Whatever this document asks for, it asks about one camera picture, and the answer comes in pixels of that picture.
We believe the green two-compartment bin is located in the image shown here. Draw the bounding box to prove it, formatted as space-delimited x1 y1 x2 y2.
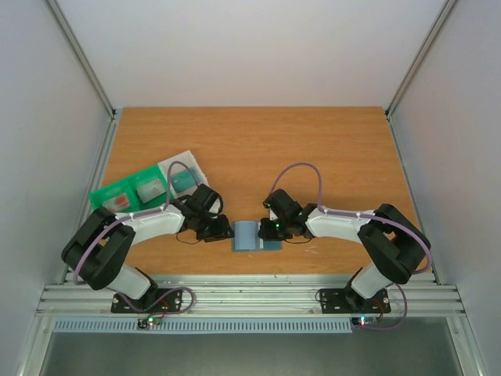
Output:
88 165 174 212

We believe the teal leather card holder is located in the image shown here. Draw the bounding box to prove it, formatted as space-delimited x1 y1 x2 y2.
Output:
232 221 283 252

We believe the red white card in bin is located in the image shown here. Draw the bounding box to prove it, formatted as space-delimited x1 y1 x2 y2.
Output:
103 193 131 212

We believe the left aluminium side rail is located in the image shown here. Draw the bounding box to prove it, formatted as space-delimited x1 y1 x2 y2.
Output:
62 115 120 283

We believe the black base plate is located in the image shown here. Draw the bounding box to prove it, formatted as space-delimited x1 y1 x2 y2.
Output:
110 288 183 313
315 288 391 314

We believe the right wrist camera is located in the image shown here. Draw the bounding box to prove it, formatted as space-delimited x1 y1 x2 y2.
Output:
269 208 279 221

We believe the right aluminium side rail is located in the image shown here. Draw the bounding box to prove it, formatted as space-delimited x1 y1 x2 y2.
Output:
387 117 444 285

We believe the left aluminium frame post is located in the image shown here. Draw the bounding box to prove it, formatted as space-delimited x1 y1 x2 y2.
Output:
44 0 116 119

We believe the small circuit board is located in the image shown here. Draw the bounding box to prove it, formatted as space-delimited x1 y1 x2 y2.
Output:
137 316 163 330
351 316 380 327

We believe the aluminium frame post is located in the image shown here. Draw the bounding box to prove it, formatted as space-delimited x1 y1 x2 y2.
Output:
44 0 116 119
384 0 459 122

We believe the aluminium side rail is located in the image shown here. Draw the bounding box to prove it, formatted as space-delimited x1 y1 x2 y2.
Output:
62 115 120 283
387 117 444 285

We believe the right aluminium frame post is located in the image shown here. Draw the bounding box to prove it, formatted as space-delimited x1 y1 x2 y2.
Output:
384 0 459 122

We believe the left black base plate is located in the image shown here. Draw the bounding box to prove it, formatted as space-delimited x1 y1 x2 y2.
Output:
110 288 183 313

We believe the left small circuit board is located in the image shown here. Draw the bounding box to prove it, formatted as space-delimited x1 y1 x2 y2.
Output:
137 316 163 330

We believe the white plastic bin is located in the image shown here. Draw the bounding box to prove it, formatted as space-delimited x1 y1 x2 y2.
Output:
157 150 209 197

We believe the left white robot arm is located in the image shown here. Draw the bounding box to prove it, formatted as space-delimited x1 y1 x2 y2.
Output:
61 184 234 312

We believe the aluminium front rail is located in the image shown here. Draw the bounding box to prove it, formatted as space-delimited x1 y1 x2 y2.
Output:
36 273 466 318

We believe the right small circuit board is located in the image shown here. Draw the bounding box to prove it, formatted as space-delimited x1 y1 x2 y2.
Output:
351 316 380 327

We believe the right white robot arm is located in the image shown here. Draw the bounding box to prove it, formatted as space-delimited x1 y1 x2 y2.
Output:
258 189 432 311

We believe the silver card in green bin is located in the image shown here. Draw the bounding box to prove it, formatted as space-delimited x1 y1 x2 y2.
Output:
136 179 165 203

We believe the grey slotted cable duct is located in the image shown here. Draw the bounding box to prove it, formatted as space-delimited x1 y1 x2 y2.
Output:
52 317 352 334

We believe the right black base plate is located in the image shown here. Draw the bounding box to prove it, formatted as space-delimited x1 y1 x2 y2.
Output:
315 288 391 314

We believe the teal credit card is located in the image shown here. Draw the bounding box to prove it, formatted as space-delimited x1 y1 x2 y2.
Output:
171 168 198 194

